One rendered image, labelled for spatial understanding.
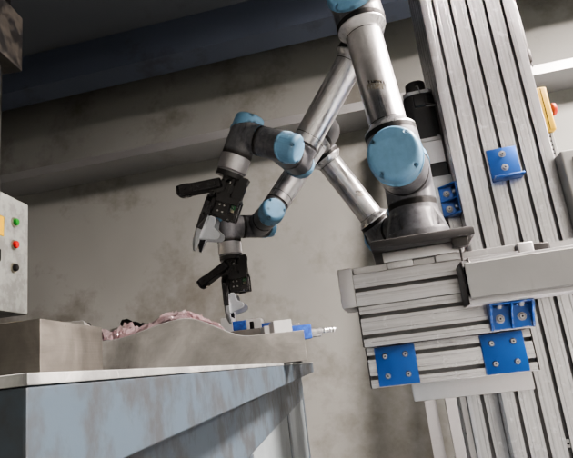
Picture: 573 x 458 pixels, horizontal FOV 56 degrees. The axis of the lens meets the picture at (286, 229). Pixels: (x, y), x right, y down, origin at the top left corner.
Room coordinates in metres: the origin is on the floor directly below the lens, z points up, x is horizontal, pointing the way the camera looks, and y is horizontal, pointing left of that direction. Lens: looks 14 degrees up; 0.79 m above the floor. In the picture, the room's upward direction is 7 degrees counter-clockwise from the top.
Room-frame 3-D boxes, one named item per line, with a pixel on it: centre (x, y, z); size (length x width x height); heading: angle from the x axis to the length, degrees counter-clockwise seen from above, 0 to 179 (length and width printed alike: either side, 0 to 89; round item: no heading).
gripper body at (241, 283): (1.65, 0.18, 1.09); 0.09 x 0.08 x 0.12; 86
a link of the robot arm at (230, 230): (1.66, 0.18, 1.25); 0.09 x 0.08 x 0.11; 111
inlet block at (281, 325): (1.09, -0.01, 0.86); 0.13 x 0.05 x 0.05; 104
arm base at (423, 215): (1.25, -0.31, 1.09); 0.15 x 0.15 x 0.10
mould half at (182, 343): (1.07, 0.26, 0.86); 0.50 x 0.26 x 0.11; 104
